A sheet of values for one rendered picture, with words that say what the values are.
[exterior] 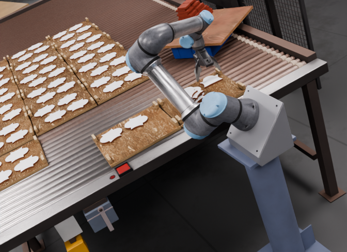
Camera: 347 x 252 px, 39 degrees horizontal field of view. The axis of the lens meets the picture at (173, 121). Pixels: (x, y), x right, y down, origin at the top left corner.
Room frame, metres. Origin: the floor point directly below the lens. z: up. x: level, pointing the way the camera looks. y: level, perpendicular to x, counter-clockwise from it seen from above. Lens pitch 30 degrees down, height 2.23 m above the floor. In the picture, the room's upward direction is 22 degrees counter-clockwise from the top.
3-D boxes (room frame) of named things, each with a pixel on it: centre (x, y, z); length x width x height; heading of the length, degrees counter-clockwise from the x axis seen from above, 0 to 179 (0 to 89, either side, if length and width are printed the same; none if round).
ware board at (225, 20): (3.05, -0.43, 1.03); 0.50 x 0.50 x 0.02; 47
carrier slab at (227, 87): (2.36, -0.19, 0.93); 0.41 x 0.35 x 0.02; 102
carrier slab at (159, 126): (2.26, 0.21, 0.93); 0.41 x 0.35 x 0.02; 104
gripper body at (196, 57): (2.49, -0.28, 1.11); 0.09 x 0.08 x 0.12; 8
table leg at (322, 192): (2.24, -0.76, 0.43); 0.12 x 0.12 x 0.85; 13
